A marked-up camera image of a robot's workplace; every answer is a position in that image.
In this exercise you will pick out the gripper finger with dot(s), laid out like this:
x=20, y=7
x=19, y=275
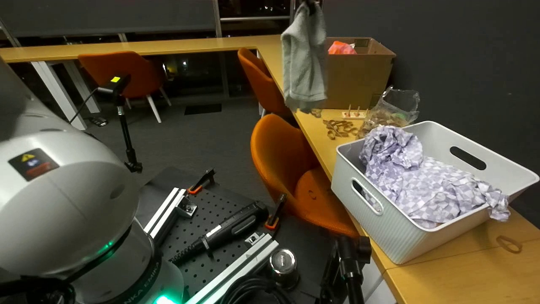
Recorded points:
x=312, y=6

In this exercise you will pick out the grey towel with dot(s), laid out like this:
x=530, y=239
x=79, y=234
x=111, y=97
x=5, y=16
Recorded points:
x=303, y=63

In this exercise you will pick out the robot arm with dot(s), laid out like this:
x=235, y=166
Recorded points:
x=63, y=198

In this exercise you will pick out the orange chair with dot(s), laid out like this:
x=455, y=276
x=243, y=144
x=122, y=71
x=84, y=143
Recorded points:
x=263, y=84
x=126, y=71
x=287, y=160

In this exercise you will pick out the white basket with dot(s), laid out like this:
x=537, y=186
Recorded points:
x=400, y=236

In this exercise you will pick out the pink cloth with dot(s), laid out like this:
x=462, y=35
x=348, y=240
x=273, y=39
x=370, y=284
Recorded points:
x=341, y=48

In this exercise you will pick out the cardboard box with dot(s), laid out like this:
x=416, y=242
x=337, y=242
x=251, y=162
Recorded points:
x=358, y=76

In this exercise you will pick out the brown rubber band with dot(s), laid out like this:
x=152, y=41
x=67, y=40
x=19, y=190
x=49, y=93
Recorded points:
x=508, y=244
x=316, y=113

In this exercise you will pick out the wooden peg board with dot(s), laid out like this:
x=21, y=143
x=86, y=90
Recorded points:
x=353, y=114

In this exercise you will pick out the heap of brown rubber bands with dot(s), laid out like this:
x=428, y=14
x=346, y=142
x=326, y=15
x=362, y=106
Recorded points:
x=339, y=128

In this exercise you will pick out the clear plastic bag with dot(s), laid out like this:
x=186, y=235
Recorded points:
x=396, y=109

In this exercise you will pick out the black and orange clamp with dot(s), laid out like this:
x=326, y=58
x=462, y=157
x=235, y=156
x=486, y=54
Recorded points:
x=201, y=181
x=276, y=213

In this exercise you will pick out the purple checked cloth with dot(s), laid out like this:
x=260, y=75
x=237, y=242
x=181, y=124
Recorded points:
x=426, y=185

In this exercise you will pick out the black electric screwdriver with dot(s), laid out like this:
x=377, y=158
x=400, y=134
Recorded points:
x=232, y=226

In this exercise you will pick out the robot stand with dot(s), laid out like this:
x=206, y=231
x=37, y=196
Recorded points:
x=202, y=219

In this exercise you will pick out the black floor device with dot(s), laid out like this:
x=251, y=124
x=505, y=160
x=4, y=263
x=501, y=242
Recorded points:
x=98, y=121

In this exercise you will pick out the camera on mount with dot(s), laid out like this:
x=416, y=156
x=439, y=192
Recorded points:
x=122, y=114

